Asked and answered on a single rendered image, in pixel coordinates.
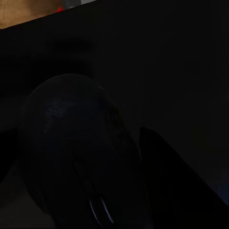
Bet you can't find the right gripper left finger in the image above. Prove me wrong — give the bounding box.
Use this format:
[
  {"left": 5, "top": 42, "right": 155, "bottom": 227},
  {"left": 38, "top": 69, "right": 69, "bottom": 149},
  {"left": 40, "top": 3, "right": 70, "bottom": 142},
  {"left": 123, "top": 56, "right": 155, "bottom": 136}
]
[{"left": 0, "top": 128, "right": 17, "bottom": 184}]

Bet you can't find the mouse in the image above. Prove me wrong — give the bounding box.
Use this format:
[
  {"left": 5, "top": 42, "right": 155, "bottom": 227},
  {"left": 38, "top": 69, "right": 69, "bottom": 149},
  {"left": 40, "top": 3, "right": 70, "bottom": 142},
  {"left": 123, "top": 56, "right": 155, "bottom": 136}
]
[{"left": 17, "top": 73, "right": 154, "bottom": 229}]

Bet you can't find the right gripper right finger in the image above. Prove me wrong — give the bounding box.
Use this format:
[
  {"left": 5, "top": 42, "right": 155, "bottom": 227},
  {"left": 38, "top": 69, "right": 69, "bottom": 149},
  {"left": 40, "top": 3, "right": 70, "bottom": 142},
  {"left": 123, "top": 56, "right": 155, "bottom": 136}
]
[{"left": 139, "top": 127, "right": 229, "bottom": 229}]

